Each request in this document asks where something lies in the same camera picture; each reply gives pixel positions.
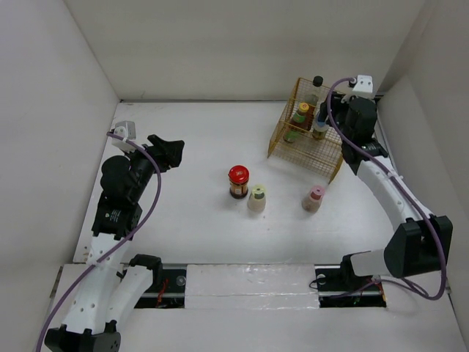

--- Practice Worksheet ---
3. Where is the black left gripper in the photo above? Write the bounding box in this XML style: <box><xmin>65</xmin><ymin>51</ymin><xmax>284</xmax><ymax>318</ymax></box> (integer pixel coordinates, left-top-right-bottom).
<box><xmin>123</xmin><ymin>134</ymin><xmax>182</xmax><ymax>202</ymax></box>

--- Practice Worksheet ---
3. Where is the silver-cap white shaker bottle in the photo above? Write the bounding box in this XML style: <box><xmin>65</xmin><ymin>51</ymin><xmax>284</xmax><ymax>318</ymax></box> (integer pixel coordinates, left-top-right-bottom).
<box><xmin>311</xmin><ymin>112</ymin><xmax>329</xmax><ymax>140</ymax></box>

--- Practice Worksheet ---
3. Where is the black-cap clear glass bottle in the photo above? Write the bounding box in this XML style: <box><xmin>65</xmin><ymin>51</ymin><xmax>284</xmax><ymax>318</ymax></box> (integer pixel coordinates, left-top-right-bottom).
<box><xmin>305</xmin><ymin>76</ymin><xmax>323</xmax><ymax>108</ymax></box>

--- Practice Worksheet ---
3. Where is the yellow-cap sauce bottle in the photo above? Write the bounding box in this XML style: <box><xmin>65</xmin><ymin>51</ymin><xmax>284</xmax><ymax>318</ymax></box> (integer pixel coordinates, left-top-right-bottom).
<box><xmin>283</xmin><ymin>102</ymin><xmax>309</xmax><ymax>143</ymax></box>

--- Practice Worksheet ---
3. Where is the red-lid dark sauce jar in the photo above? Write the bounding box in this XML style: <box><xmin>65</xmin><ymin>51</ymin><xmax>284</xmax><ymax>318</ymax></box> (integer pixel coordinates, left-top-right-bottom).
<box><xmin>228</xmin><ymin>165</ymin><xmax>249</xmax><ymax>199</ymax></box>

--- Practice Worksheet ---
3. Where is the pink-cap spice shaker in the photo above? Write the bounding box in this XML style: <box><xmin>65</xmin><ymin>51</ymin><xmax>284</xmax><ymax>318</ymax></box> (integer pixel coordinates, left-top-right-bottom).
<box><xmin>301</xmin><ymin>186</ymin><xmax>325</xmax><ymax>213</ymax></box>

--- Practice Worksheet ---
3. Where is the green-cap spice shaker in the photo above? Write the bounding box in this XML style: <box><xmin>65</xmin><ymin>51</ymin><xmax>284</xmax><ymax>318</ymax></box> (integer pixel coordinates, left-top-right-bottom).
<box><xmin>247</xmin><ymin>184</ymin><xmax>266</xmax><ymax>213</ymax></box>

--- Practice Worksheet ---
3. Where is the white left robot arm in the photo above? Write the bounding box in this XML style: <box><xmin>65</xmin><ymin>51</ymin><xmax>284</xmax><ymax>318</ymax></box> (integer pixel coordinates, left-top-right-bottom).
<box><xmin>36</xmin><ymin>131</ymin><xmax>185</xmax><ymax>351</ymax></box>

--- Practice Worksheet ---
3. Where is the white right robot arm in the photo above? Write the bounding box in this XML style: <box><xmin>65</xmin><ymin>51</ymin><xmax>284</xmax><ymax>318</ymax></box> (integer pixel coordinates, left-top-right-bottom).
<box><xmin>318</xmin><ymin>93</ymin><xmax>453</xmax><ymax>299</ymax></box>

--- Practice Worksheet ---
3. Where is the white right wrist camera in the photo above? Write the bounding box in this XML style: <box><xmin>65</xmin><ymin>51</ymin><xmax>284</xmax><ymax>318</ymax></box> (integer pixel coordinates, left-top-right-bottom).
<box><xmin>349</xmin><ymin>75</ymin><xmax>374</xmax><ymax>99</ymax></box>

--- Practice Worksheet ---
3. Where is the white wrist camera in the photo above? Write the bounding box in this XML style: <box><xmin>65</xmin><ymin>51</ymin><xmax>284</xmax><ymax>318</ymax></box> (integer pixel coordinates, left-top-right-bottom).
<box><xmin>349</xmin><ymin>75</ymin><xmax>374</xmax><ymax>99</ymax></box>
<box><xmin>113</xmin><ymin>120</ymin><xmax>136</xmax><ymax>140</ymax></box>

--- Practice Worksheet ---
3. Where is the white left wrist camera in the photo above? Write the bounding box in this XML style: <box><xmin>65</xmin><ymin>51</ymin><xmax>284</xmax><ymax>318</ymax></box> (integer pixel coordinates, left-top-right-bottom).
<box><xmin>113</xmin><ymin>120</ymin><xmax>136</xmax><ymax>140</ymax></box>

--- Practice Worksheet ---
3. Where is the yellow wire mesh basket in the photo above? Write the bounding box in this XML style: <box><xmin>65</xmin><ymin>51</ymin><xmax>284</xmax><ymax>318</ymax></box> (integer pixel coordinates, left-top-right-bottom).
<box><xmin>267</xmin><ymin>78</ymin><xmax>343</xmax><ymax>183</ymax></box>

